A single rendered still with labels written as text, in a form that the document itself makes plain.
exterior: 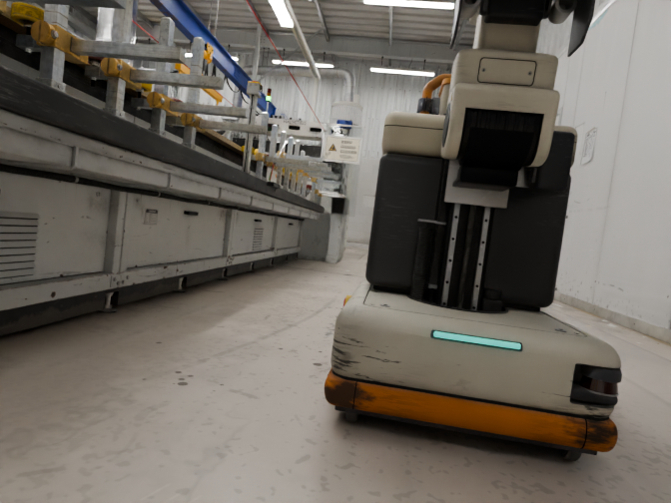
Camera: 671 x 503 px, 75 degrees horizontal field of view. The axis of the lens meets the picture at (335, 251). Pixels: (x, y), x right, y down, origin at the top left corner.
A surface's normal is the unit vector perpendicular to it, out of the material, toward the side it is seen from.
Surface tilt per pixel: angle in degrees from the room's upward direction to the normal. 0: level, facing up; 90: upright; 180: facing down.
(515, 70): 98
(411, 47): 90
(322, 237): 90
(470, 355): 90
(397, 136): 90
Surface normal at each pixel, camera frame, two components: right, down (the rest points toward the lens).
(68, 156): 0.99, 0.13
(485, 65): -0.14, 0.18
